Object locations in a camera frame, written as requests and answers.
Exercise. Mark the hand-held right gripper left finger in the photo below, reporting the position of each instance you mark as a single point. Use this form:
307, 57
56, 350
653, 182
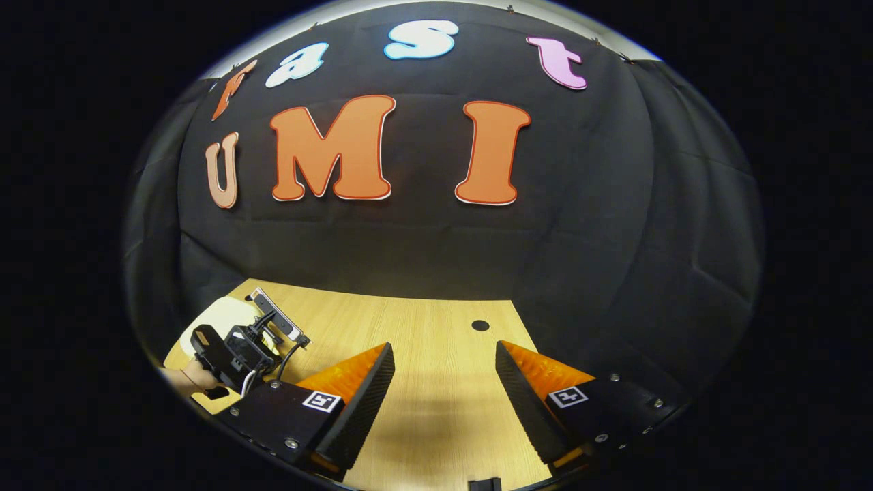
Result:
361, 409

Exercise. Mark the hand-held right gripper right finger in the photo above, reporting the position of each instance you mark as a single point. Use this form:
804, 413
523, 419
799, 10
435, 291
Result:
528, 409

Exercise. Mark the cream yellow suitcase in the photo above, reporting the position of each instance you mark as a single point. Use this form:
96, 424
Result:
218, 317

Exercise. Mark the black backdrop cloth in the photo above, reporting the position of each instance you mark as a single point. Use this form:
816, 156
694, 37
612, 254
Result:
423, 239

